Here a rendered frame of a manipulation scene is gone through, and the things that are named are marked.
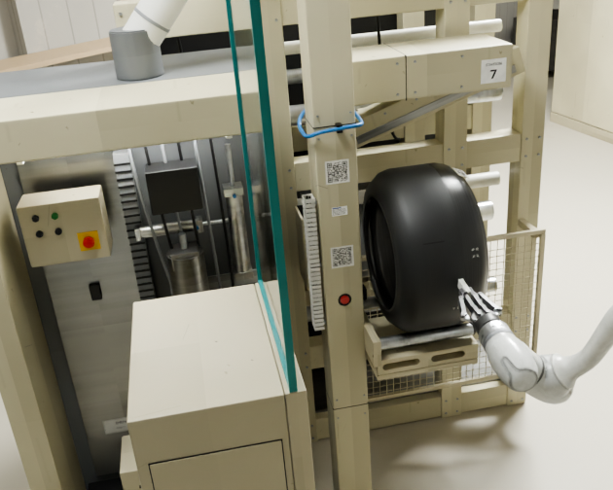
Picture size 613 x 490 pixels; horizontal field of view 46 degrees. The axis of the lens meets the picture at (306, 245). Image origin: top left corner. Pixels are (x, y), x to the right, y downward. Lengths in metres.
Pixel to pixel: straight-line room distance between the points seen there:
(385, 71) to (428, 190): 0.43
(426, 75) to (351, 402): 1.17
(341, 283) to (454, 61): 0.83
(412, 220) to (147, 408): 1.00
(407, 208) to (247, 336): 0.69
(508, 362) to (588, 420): 1.75
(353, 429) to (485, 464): 0.84
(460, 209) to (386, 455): 1.47
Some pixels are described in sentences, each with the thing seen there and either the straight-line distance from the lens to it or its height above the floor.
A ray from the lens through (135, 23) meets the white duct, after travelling 2.35.
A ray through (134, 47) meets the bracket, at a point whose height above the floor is 1.90.
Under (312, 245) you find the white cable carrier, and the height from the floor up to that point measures 1.27.
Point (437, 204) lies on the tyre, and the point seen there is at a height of 1.39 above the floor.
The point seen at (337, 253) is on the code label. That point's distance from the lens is 2.32.
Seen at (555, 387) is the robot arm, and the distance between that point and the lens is 2.07.
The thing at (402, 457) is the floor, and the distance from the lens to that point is 3.38.
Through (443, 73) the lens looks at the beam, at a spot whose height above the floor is 1.71.
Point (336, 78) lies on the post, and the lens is 2.14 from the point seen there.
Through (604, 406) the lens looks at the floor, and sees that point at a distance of 3.78.
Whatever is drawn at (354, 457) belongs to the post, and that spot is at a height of 0.38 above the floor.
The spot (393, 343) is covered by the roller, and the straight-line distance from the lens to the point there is 2.45.
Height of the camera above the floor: 2.25
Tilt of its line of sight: 25 degrees down
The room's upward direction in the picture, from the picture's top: 5 degrees counter-clockwise
